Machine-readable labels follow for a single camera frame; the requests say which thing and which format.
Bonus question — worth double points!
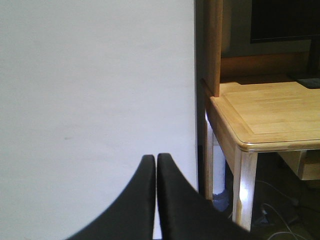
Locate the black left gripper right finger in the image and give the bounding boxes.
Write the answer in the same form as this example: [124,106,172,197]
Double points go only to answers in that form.
[157,153,253,240]

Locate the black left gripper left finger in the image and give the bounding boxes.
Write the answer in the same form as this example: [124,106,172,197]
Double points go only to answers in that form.
[69,155,156,240]

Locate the wooden desk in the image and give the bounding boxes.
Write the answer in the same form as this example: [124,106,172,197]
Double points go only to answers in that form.
[203,0,320,230]

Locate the black monitor with stand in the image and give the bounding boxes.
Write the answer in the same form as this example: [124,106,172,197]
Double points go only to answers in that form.
[250,0,320,89]

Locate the white cable under desk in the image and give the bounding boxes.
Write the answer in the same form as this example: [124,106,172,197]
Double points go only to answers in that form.
[254,179,307,240]

